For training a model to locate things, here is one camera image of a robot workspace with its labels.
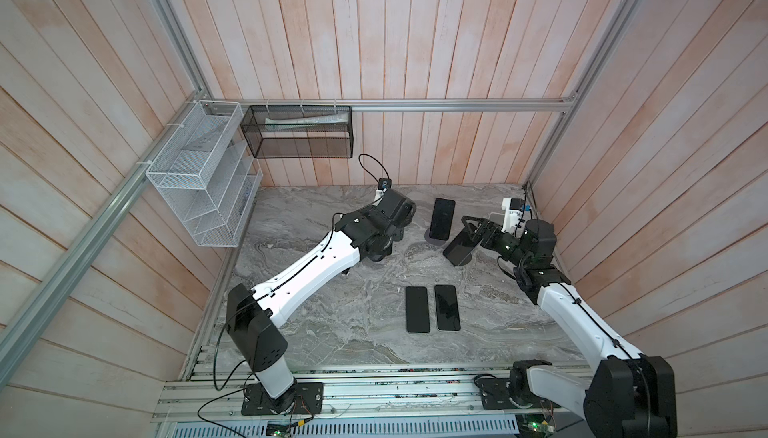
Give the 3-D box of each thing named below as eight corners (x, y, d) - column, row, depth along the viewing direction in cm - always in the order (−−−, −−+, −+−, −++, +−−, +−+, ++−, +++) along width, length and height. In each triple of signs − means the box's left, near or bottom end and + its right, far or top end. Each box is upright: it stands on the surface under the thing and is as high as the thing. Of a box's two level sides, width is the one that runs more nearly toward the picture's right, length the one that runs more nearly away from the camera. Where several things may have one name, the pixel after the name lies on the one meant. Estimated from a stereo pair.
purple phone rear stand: (428, 242, 106) (434, 215, 94) (430, 225, 111) (436, 197, 100) (445, 245, 106) (454, 218, 94) (446, 227, 111) (454, 200, 99)
